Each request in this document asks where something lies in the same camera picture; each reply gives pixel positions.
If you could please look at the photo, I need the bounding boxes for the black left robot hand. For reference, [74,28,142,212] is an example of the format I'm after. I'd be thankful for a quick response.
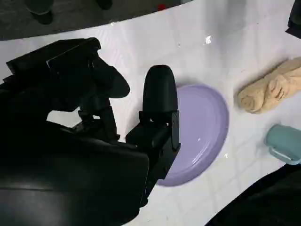
[285,0,301,40]

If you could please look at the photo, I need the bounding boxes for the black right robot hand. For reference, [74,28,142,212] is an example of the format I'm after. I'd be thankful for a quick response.
[0,37,182,226]

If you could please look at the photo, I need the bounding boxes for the beige towel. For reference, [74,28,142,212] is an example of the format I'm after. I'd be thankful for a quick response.
[237,56,301,115]

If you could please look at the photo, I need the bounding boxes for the pale green mug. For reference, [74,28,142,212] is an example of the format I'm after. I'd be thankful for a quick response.
[265,124,301,167]

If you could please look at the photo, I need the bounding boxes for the lilac plate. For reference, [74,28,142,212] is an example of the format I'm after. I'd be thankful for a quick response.
[156,82,230,188]

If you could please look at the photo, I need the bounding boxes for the dark stand foot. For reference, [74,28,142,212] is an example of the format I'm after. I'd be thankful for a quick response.
[97,0,113,10]
[25,0,54,25]

